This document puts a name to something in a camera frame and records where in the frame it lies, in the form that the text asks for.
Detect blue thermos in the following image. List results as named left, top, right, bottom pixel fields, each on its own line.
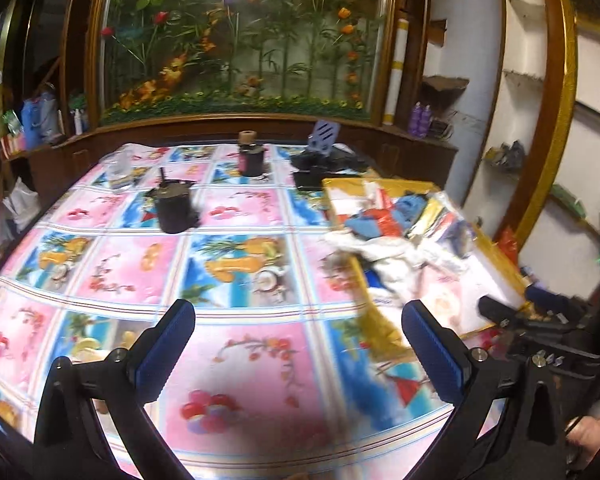
left=21, top=99, right=42, bottom=151

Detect black phone stand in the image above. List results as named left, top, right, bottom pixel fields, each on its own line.
left=290, top=119, right=370, bottom=192

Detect black electric motor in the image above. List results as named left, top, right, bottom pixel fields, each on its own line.
left=147, top=167, right=200, bottom=234

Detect coloured bands bag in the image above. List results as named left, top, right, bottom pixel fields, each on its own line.
left=406, top=195, right=457, bottom=240

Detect purple bottles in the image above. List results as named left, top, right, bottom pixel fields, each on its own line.
left=407, top=102, right=432, bottom=138

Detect grey thermos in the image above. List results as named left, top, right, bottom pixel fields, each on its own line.
left=40, top=91, right=61, bottom=143

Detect white bucket with papers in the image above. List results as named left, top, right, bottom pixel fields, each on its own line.
left=2, top=178, right=41, bottom=232

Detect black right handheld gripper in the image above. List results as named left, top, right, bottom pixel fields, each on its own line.
left=478, top=285, right=600, bottom=418

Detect blue white patterned pouch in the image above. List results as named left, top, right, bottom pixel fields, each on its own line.
left=439, top=220, right=477, bottom=259

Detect colourful patterned tablecloth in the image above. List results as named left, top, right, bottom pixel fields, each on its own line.
left=0, top=144, right=451, bottom=479

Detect blue cloth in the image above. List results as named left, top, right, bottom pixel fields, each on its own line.
left=343, top=194, right=427, bottom=240

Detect yellow cardboard box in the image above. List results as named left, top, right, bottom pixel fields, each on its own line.
left=323, top=177, right=526, bottom=363

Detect flower display glass cabinet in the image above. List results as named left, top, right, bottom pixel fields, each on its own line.
left=64, top=0, right=407, bottom=128

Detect white towel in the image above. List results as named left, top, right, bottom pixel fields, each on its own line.
left=323, top=230, right=426, bottom=295

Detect dark jar with cork lid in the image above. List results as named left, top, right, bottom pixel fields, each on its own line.
left=238, top=130, right=265, bottom=178

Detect clear plastic cup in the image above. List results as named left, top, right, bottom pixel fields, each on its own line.
left=102, top=151, right=134, bottom=192

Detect person's right hand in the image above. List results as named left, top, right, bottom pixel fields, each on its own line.
left=566, top=416, right=600, bottom=469

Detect white spray bottle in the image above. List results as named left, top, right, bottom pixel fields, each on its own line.
left=73, top=109, right=83, bottom=136

